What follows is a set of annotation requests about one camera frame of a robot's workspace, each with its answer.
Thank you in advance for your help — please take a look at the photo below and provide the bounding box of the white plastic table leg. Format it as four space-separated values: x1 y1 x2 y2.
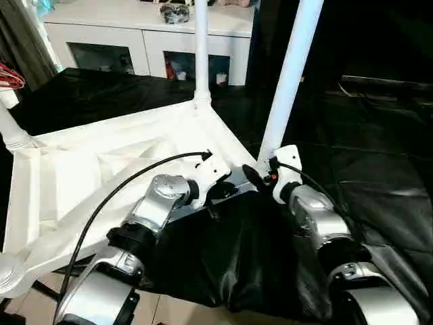
256 0 326 177
0 100 34 154
191 0 213 113

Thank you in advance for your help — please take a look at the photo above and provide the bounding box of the red and white bundle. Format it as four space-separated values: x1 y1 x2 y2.
0 62 27 90

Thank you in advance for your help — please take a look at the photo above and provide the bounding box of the white sideboard cabinet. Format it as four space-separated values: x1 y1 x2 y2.
43 0 257 88

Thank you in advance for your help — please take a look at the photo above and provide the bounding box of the black folding stand frame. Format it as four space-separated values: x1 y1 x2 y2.
0 277 62 323

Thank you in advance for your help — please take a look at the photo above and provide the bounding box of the dark glittery ornament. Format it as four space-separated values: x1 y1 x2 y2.
158 3 191 25

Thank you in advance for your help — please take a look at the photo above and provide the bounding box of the white plastic table top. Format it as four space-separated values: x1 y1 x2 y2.
0 100 258 299

